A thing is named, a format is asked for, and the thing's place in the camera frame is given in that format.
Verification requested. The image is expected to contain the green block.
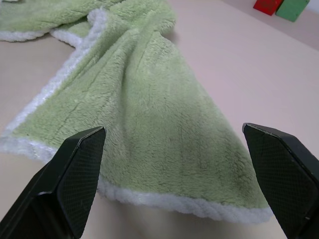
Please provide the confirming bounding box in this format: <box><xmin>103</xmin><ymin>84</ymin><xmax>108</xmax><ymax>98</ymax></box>
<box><xmin>275</xmin><ymin>0</ymin><xmax>311</xmax><ymax>23</ymax></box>

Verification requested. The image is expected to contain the red block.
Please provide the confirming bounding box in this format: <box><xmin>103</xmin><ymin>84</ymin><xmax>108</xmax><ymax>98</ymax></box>
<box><xmin>253</xmin><ymin>0</ymin><xmax>285</xmax><ymax>16</ymax></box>

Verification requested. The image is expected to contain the green fluffy towel white border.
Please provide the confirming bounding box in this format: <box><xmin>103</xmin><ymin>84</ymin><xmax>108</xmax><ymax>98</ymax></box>
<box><xmin>0</xmin><ymin>0</ymin><xmax>273</xmax><ymax>223</ymax></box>

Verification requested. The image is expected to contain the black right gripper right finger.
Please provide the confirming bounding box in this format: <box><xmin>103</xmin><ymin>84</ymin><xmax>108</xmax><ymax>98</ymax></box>
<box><xmin>242</xmin><ymin>122</ymin><xmax>319</xmax><ymax>239</ymax></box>

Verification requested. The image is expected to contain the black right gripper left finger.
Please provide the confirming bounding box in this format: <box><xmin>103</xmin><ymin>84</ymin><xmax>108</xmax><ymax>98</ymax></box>
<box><xmin>0</xmin><ymin>125</ymin><xmax>107</xmax><ymax>239</ymax></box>

